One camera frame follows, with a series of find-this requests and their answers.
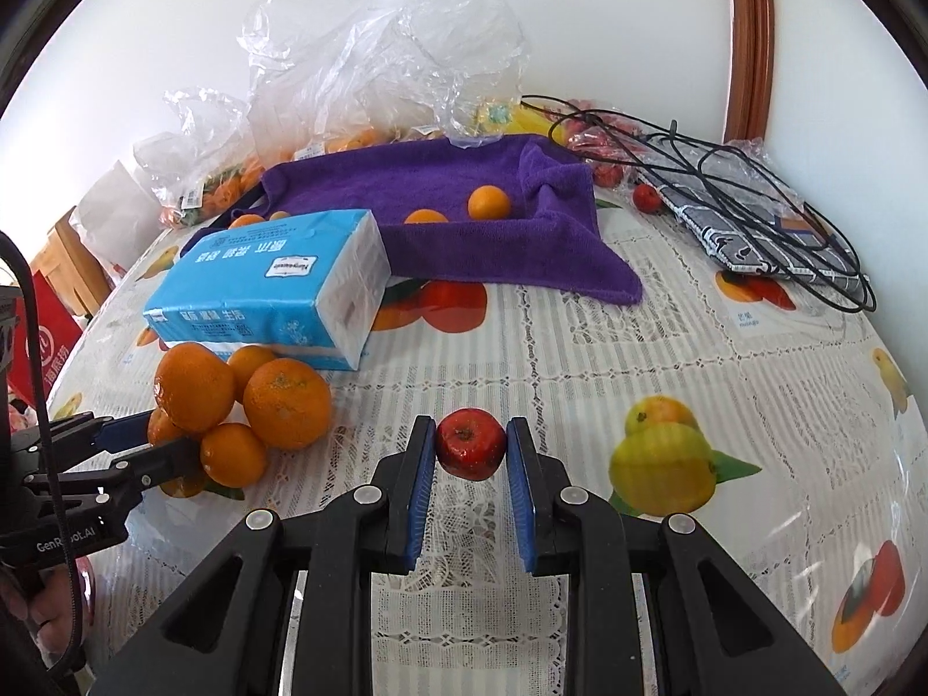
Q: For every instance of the clear bag of mandarins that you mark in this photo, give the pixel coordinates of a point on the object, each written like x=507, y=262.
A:
x=210, y=159

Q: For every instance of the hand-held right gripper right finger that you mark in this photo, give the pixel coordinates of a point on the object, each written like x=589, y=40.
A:
x=522, y=493

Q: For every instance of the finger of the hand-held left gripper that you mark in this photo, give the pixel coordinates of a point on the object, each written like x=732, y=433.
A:
x=123, y=433
x=167, y=460

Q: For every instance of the grey patterned pouch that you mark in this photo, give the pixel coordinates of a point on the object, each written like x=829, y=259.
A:
x=732, y=232

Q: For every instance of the person's left hand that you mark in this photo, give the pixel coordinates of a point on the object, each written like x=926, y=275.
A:
x=22, y=602

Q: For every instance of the red paper bag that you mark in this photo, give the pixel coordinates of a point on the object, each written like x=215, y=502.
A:
x=47, y=348

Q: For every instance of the blue tissue pack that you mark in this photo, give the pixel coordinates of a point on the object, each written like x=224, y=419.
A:
x=268, y=290

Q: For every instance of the large orange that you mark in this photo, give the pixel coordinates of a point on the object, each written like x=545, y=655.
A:
x=286, y=402
x=194, y=386

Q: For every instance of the clear bag of red fruits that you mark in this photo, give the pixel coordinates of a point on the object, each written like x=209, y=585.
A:
x=602, y=159

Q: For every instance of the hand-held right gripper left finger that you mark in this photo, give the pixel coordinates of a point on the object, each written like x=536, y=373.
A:
x=419, y=493

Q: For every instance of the brown wooden door frame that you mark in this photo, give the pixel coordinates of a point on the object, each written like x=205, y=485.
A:
x=750, y=36

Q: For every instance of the clear bag of kumquats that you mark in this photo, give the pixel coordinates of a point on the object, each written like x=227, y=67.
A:
x=348, y=72

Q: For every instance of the small red fruit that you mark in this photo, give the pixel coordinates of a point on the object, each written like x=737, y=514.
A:
x=647, y=197

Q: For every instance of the white plastic bag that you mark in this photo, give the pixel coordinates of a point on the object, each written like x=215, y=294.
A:
x=116, y=210

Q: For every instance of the yellow packet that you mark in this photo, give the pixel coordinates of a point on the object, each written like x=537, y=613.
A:
x=500, y=116

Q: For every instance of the purple towel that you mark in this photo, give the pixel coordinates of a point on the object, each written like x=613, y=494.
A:
x=449, y=174

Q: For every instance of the small red apple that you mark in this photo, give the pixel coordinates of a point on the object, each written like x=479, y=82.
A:
x=470, y=444

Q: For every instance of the wooden chair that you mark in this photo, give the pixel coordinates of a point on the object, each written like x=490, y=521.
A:
x=69, y=254

